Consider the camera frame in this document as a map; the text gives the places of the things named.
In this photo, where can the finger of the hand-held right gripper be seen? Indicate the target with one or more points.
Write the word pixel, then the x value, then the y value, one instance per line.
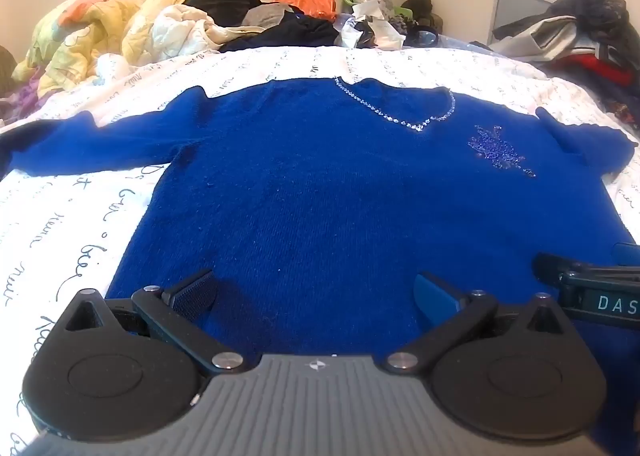
pixel 629 253
pixel 550 266

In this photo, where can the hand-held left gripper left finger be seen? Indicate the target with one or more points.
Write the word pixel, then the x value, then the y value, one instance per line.
pixel 196 290

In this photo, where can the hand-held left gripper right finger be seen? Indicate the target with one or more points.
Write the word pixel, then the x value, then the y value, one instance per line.
pixel 434 295

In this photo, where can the blue knit sweater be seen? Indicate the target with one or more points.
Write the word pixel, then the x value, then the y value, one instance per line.
pixel 325 186

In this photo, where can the dark navy clothes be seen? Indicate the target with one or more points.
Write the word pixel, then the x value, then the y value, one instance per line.
pixel 295 33

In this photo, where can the white script-printed bed sheet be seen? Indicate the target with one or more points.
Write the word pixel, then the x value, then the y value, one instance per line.
pixel 65 216

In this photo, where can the red garment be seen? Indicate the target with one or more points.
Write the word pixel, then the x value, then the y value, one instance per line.
pixel 595 66

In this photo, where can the grey and white garment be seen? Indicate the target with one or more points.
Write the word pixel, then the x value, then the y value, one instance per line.
pixel 540 38

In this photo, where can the dark jacket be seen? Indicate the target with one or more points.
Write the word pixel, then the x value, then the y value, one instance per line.
pixel 590 5

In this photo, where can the cream quilted cloth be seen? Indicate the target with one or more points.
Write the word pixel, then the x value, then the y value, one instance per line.
pixel 175 28

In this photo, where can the grey framed panel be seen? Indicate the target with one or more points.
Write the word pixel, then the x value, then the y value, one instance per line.
pixel 515 5

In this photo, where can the white crumpled plastic wrapping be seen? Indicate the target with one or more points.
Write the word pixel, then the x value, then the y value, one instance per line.
pixel 385 33

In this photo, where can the purple cloth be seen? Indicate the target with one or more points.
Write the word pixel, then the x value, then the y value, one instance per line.
pixel 20 85

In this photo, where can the grey cloth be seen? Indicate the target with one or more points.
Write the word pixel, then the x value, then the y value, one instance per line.
pixel 265 15

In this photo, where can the yellow floral quilt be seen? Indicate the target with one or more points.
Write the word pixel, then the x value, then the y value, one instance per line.
pixel 100 20

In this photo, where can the dark olive bag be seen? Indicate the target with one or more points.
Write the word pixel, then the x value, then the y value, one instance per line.
pixel 420 5

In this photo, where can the brown padded headboard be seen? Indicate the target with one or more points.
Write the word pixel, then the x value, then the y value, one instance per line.
pixel 5 64

